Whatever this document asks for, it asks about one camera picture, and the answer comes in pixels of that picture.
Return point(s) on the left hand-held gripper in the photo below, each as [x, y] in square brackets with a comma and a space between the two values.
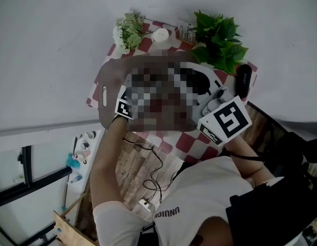
[122, 106]

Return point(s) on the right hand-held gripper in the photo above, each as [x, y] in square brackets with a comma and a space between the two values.
[232, 117]

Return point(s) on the grey plastic tub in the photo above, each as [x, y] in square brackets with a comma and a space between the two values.
[114, 70]

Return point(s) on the person's left forearm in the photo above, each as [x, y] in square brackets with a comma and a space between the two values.
[104, 168]

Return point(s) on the person's right forearm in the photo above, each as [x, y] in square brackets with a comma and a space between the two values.
[248, 160]

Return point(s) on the white round cup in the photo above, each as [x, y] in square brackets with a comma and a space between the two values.
[160, 35]

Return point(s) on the green potted plant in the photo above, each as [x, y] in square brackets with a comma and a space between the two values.
[219, 45]

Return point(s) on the white window ledge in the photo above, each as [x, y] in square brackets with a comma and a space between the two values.
[96, 137]

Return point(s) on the small white mug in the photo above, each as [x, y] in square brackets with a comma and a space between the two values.
[91, 134]

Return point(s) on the small dark mug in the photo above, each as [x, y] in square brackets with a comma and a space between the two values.
[79, 136]
[84, 145]

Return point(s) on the wooden stick holder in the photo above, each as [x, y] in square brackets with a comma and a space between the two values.
[185, 33]

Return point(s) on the pink mug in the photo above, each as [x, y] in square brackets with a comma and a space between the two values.
[84, 153]

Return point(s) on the red white checkered tablecloth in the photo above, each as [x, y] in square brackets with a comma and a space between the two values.
[185, 143]

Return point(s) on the white flower bouquet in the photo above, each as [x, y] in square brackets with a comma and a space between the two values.
[127, 35]

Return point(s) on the teal cloth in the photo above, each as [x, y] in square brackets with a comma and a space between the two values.
[73, 161]

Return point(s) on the clear plastic bottle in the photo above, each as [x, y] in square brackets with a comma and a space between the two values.
[76, 179]

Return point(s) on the black office chair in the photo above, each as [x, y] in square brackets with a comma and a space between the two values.
[288, 147]

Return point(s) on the white power strip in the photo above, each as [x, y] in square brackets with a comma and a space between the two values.
[146, 204]

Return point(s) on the person's white t-shirt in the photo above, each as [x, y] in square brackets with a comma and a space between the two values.
[199, 193]

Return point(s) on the wooden chair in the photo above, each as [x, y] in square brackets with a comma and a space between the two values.
[68, 229]

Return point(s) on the black bag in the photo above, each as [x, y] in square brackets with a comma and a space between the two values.
[271, 214]

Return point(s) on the black window frame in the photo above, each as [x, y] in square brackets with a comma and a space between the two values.
[27, 173]

